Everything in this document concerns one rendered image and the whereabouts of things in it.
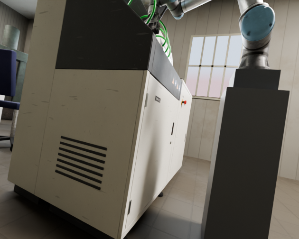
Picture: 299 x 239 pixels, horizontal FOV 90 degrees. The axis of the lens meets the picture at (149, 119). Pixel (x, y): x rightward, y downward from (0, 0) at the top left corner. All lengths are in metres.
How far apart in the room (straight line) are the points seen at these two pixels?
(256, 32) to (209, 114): 2.46
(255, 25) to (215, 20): 3.05
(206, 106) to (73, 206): 2.80
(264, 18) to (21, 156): 1.42
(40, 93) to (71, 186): 0.56
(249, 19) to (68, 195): 1.15
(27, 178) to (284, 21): 4.14
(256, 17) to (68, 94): 0.93
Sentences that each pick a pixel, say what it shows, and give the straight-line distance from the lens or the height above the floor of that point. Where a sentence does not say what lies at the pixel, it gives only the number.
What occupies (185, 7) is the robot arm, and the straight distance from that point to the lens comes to 1.29.
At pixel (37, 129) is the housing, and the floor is 0.43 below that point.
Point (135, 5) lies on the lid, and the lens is 1.58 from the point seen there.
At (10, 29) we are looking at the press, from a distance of 6.02.
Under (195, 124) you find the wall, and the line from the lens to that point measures 3.17.
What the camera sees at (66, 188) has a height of 0.18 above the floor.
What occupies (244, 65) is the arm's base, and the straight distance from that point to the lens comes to 0.94.
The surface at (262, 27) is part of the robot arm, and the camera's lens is 0.84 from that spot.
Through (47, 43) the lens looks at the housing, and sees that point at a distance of 1.16.
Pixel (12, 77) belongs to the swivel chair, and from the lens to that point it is 2.38.
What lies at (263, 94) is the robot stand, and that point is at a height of 0.77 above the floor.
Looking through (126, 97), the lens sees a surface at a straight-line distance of 0.66.
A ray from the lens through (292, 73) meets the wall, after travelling 3.63.
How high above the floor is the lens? 0.58
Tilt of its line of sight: 1 degrees up
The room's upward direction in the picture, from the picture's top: 9 degrees clockwise
